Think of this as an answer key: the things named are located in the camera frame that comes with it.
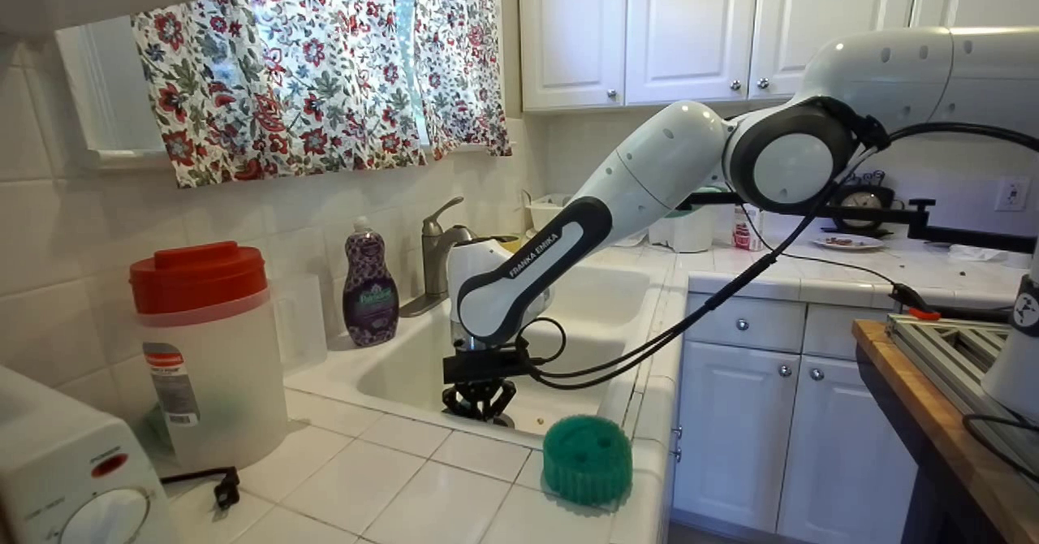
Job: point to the lower cabinet door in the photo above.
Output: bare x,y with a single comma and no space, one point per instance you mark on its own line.
844,463
730,438

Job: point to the white lower cabinet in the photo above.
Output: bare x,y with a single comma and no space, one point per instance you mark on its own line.
755,446

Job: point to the floral curtain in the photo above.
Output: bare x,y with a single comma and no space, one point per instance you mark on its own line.
325,65

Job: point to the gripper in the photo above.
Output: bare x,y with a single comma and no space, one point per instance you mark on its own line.
481,385

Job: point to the white upper cabinet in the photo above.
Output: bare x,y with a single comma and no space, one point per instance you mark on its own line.
698,24

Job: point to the white plastic bin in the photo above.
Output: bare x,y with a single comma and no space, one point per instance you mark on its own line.
548,211

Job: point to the white sink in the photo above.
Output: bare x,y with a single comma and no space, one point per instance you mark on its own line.
406,365

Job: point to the red pitcher lid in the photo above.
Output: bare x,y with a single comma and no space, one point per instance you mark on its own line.
199,278

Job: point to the white cabinet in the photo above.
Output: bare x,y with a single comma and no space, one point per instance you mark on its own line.
698,24
755,446

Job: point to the grey metal tap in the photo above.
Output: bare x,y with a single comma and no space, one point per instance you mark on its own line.
436,260

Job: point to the white container with green lid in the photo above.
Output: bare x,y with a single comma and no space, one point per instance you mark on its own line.
686,231

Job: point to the white countertop appliance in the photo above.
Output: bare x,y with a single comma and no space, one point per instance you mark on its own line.
57,463

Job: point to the red and white carton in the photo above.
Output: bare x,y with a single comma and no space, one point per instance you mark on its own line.
743,231

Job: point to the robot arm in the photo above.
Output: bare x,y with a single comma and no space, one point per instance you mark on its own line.
649,170

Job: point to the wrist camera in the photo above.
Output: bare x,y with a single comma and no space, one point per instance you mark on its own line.
487,365

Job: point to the aluminium rail frame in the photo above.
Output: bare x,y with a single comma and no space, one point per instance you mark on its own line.
950,357

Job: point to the appliance knob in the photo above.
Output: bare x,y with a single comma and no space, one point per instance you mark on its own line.
109,520

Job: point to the window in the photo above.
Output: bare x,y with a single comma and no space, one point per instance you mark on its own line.
105,89

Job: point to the white crumpled napkin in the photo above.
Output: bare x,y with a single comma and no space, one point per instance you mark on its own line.
978,252

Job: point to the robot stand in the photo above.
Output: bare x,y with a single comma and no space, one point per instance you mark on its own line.
933,422

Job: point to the purple dish soap bottle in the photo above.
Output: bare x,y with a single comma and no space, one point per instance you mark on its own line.
370,292

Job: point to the green round sponge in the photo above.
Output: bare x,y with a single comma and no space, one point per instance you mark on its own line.
586,459

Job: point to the clear plastic pitcher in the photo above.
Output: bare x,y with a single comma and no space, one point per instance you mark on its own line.
219,382

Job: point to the white plate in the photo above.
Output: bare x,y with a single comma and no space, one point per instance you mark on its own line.
848,242

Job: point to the wall socket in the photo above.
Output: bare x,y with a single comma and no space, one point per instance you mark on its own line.
1012,194

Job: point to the black table clock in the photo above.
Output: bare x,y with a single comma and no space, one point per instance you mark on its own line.
862,200

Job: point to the drawer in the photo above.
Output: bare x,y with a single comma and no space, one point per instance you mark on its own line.
836,333
771,325

